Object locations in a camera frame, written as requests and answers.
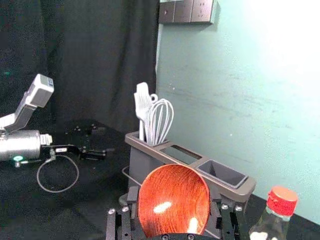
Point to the white slotted spatula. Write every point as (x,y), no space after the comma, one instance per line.
(141,105)

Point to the grey utensil holder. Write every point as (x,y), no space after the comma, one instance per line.
(145,160)

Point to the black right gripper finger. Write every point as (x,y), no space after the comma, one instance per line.
(231,222)

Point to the red-brown wooden spoon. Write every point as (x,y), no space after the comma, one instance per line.
(172,197)

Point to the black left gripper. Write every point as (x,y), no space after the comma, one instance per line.
(63,150)

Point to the grey wall socket panel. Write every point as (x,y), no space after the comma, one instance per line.
(187,11)

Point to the clear bottle with red cap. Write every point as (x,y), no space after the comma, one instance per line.
(281,203)

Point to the black curtain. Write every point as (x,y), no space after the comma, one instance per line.
(100,62)

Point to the black table cloth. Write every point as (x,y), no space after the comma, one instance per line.
(62,215)

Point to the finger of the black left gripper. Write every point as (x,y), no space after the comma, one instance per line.
(125,222)

